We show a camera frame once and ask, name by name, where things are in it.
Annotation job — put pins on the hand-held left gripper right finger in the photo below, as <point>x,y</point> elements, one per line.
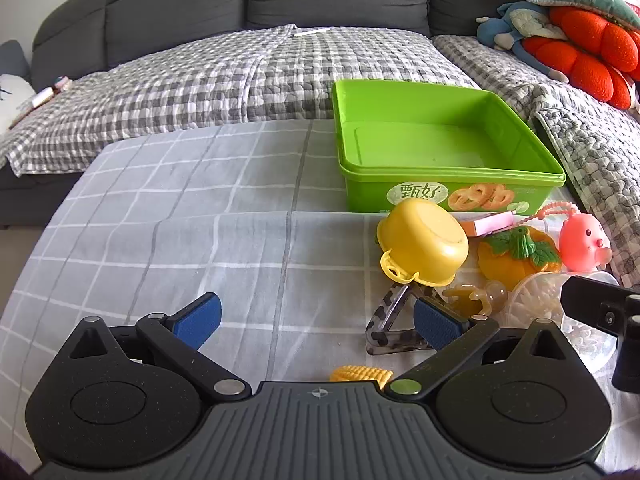
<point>440,328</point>

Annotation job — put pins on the grey white plaid blanket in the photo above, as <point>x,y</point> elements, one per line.
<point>200,85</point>

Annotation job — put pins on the clear cotton swab container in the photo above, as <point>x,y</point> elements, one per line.
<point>540,300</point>

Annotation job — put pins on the pink toy pig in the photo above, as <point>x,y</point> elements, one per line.
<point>582,240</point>

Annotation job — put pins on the orange toy pumpkin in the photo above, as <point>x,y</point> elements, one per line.
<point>500,265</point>

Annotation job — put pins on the amber toy octopus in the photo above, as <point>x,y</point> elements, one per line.
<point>465,301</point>

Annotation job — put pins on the blue monkey plush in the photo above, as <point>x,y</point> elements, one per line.
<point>505,25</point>

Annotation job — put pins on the dark grey sofa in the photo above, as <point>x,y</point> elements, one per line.
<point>175,0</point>

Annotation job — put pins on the pink round object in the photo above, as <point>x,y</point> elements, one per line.
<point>62,82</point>

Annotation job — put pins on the green plastic box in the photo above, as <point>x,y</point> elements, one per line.
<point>425,152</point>

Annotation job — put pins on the white strip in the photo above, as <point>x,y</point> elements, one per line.
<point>310,33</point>

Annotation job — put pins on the white cushion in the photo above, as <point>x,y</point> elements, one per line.
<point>12,100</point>

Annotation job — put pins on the grey grid-pattern cloth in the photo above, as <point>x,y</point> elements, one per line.
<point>175,240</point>

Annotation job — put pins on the yellow toy corn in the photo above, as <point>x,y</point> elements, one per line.
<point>360,374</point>

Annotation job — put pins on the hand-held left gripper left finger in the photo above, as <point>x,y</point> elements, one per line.
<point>200,321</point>

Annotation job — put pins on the orange pumpkin cushion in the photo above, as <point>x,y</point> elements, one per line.
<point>590,35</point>

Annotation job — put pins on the yellow toy pot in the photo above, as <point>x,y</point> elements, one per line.
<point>425,240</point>

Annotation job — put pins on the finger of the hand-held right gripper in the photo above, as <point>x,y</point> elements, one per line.
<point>590,302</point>

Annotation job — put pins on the white pink flat box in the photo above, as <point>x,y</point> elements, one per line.
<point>37,100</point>

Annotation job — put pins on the tortoiseshell hair claw clip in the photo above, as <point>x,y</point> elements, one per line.
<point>395,341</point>

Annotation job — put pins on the pink eraser block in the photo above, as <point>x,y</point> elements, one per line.
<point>487,223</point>

